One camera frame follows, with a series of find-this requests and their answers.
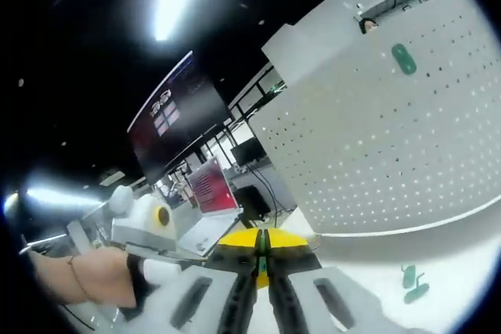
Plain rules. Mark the green pegs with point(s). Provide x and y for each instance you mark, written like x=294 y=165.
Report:
x=409 y=274

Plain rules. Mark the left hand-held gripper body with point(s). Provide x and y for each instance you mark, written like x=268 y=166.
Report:
x=141 y=224

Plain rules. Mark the green hook assembly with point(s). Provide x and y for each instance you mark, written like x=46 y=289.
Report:
x=415 y=295
x=404 y=59

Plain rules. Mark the black box under desk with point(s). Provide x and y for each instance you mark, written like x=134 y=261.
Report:
x=252 y=203

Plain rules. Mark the white perforated mounting plate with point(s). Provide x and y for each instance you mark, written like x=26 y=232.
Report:
x=372 y=154

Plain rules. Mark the black monitor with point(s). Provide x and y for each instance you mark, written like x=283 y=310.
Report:
x=246 y=152

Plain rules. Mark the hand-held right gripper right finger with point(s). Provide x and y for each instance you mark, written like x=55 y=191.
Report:
x=313 y=302

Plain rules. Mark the large dark wall display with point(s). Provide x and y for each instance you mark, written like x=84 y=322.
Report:
x=176 y=123

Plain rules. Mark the person's left hand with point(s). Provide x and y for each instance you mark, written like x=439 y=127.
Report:
x=105 y=277

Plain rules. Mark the silver laptop with red screen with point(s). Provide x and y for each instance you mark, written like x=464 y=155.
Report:
x=213 y=189

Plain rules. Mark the white shelf rack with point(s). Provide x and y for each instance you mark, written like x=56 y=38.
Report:
x=391 y=1

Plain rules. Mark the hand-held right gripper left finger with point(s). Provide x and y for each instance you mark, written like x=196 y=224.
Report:
x=203 y=302

